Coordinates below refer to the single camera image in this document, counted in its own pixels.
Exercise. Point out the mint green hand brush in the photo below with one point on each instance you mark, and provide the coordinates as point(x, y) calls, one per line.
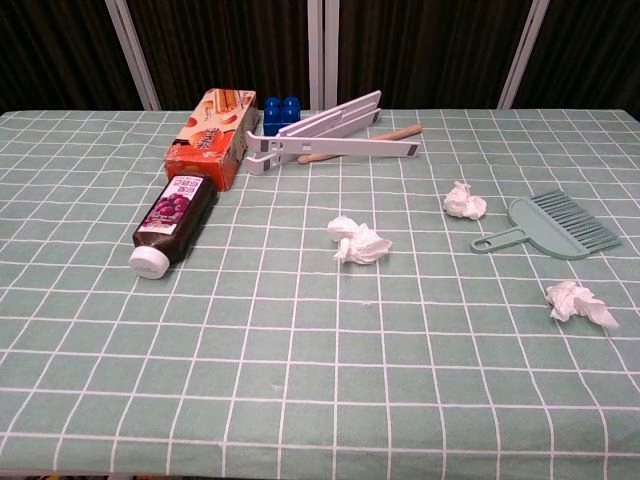
point(555, 225)

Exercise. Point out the white folding laptop stand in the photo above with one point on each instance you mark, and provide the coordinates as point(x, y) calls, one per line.
point(345, 142)

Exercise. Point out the green checked tablecloth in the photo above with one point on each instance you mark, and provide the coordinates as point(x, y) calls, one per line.
point(280, 350)

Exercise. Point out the wooden stick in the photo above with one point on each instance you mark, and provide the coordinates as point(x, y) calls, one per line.
point(400, 133)

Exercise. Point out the blue toy building brick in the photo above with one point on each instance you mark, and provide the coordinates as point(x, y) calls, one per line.
point(280, 112)

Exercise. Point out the orange biscuit box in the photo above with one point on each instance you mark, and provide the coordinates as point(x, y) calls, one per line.
point(207, 145)

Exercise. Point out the grape juice bottle white cap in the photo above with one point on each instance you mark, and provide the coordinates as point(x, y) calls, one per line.
point(172, 215)

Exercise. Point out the dark pleated curtain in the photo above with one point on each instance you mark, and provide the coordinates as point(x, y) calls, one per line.
point(225, 45)

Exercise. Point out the white frame pole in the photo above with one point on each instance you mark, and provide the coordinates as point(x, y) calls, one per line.
point(135, 55)
point(315, 50)
point(522, 55)
point(332, 50)

